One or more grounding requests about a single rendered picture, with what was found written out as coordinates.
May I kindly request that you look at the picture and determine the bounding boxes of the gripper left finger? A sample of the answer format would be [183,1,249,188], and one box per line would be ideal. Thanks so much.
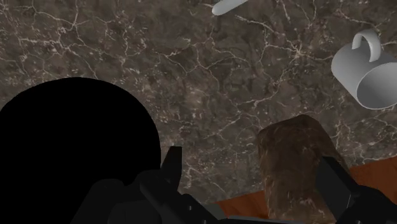
[70,145,218,224]

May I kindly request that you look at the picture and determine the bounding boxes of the white rounded handle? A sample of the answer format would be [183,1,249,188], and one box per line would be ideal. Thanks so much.
[211,0,249,17]

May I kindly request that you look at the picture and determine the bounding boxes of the black round object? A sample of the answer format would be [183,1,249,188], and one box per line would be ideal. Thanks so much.
[0,76,162,224]

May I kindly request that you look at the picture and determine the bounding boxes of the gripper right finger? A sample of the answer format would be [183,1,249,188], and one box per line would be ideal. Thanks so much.
[316,156,397,224]

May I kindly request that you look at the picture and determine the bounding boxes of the brown rough lump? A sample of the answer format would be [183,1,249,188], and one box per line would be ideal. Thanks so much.
[256,114,352,224]

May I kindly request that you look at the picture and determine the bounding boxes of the white mug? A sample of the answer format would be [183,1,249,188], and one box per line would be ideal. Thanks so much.
[330,29,397,111]

